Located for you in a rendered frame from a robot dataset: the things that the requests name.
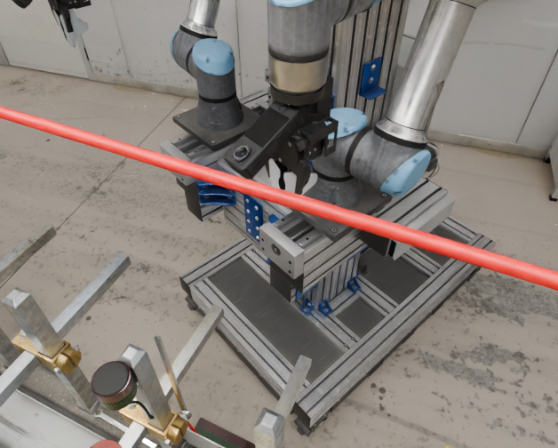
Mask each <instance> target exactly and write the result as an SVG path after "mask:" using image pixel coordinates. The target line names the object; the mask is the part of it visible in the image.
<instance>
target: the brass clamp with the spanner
mask: <svg viewBox="0 0 558 448"><path fill-rule="evenodd" d="M171 411H172V414H173V416H172V418H171V420H170V421H169V423H168V425H167V426H166V428H165V429H164V431H162V430H161V429H160V428H157V427H155V426H153V425H151V424H149V422H148V420H147V417H146V415H145V414H144V412H143V411H142V409H141V407H140V406H139V405H138V404H137V405H136V406H135V407H134V408H133V409H129V408H128V407H127V406H126V407H124V408H123V409H121V410H120V411H119V412H120V414H121V415H122V417H123V419H124V421H125V422H127V423H129V424H132V423H133V422H136V423H138V424H140V425H141V426H143V427H145V428H146V430H147V433H148V434H150V435H151V436H153V437H155V438H157V439H159V440H161V441H163V442H164V443H165V444H166V445H168V446H171V444H174V445H177V444H179V443H180V442H181V440H182V439H183V436H184V435H185V434H186V432H187V427H188V423H187V420H183V419H182V418H180V417H179V414H178V413H176V412H175V411H173V410H171Z"/></svg>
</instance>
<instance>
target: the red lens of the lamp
mask: <svg viewBox="0 0 558 448"><path fill-rule="evenodd" d="M113 362H118V363H120V364H124V365H125V366H126V367H127V369H128V370H129V371H128V373H129V374H130V375H129V378H128V379H129V380H127V381H128V382H127V384H126V385H125V387H124V388H123V389H121V390H120V391H119V392H117V393H116V394H115V395H112V396H100V395H99V394H98V393H97V392H94V391H95V390H94V388H93V385H92V382H93V376H95V374H96V372H97V371H98V370H99V369H100V368H101V367H102V366H104V365H106V364H110V363H113ZM106 364H103V365H102V366H101V367H100V368H99V369H98V370H97V371H96V372H95V373H94V374H93V376H92V380H91V388H92V392H93V393H94V395H95V396H96V397H97V398H98V399H99V400H100V401H101V402H102V403H104V404H115V403H118V402H120V401H122V400H123V399H125V398H126V397H127V396H128V395H129V394H130V392H131V391H132V387H133V383H134V378H133V375H132V372H131V370H130V369H129V367H128V365H127V364H125V363H123V362H120V361H112V362H108V363H106Z"/></svg>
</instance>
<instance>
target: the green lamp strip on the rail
mask: <svg viewBox="0 0 558 448"><path fill-rule="evenodd" d="M195 430H196V432H197V433H198V434H199V435H200V436H203V437H205V438H207V439H209V440H211V441H213V442H214V443H216V444H219V445H221V446H223V447H225V448H240V447H238V446H236V445H234V444H231V443H229V442H228V441H226V440H224V439H222V438H220V437H218V436H215V435H213V434H212V433H210V432H208V431H206V430H204V429H202V428H199V427H196V429H195Z"/></svg>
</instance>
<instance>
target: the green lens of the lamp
mask: <svg viewBox="0 0 558 448"><path fill-rule="evenodd" d="M133 378H134V377H133ZM137 390H138V386H137V382H136V380H135V379H134V383H133V387H132V391H131V392H130V394H129V395H128V396H127V397H126V398H125V399H123V400H122V401H120V402H118V403H115V404H104V403H102V402H101V401H100V400H99V399H98V400H99V401H100V403H101V405H102V406H103V407H104V408H106V409H108V410H110V411H117V410H121V409H123V408H124V407H126V406H128V405H129V404H130V403H131V402H132V401H133V399H134V398H135V396H136V394H137Z"/></svg>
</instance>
